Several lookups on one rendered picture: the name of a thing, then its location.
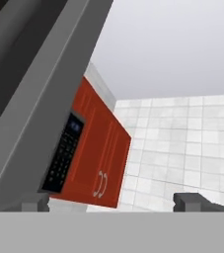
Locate grey microwave with black panel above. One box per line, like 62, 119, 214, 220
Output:
38, 110, 88, 196

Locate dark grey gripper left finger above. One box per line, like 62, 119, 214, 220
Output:
0, 193, 50, 212

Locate white curved cupboard handle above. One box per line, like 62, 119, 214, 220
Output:
99, 171, 110, 200
93, 170, 104, 199

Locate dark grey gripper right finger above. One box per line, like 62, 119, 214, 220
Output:
172, 192, 224, 212

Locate grey microwave door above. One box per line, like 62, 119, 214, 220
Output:
0, 0, 115, 212

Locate red cupboard door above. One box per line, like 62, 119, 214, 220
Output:
97, 119, 133, 210
49, 75, 115, 205

